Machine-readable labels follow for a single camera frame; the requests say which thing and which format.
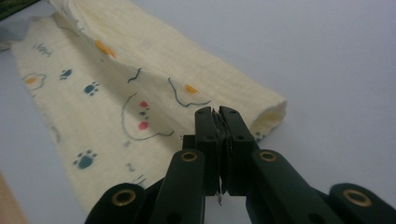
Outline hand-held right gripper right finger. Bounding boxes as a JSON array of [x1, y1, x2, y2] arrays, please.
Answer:
[[219, 105, 260, 196]]

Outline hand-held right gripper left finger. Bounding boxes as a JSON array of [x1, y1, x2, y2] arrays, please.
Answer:
[[181, 105, 226, 197]]

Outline cream printed cloth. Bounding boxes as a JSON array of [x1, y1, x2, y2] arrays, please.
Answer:
[[10, 0, 288, 217]]

